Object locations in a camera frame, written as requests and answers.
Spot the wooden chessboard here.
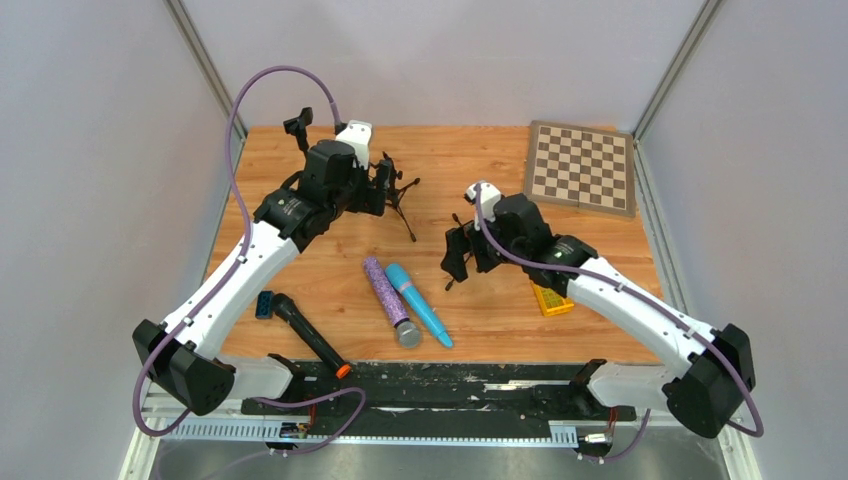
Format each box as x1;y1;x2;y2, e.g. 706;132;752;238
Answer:
523;120;637;218

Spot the purple glitter microphone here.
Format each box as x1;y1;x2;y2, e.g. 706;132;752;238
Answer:
363;256;421;349

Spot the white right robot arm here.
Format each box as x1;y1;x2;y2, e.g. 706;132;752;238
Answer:
441;181;764;438

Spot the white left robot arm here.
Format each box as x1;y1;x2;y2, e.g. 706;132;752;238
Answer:
132;140;396;416

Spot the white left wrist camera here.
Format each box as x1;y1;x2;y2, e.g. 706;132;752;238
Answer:
335;120;373;170

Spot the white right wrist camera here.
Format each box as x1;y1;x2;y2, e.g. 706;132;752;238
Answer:
464;181;503;224

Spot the black tripod clip stand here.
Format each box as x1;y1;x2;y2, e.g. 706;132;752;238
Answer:
440;213;476;291

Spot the round base microphone stand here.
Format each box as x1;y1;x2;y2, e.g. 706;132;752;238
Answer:
283;107;315;175

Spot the black microphone orange ring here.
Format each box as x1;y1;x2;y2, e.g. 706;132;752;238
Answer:
272;293;353;381

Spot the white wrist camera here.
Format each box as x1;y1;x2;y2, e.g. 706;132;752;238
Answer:
464;181;503;224
335;120;373;170

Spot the tripod stand with shock mount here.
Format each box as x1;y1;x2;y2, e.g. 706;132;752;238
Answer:
379;151;421;242

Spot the yellow toy brick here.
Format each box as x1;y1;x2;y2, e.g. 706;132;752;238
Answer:
531;283;575;317

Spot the small blue brick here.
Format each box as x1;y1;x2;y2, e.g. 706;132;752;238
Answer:
255;290;274;320

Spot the blue toy microphone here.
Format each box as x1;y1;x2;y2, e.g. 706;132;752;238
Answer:
385;263;454;348

